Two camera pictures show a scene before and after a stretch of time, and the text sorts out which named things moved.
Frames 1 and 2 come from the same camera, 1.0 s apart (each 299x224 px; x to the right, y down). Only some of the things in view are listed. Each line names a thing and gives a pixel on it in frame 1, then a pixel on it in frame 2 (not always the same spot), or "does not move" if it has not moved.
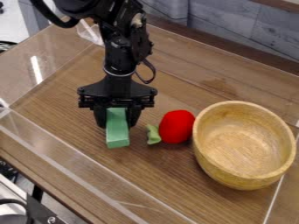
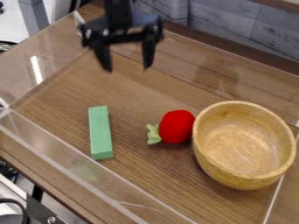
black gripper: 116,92 to 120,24
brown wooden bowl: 244,142 does not move
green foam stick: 116,128 to 100,133
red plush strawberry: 175,128 does not move
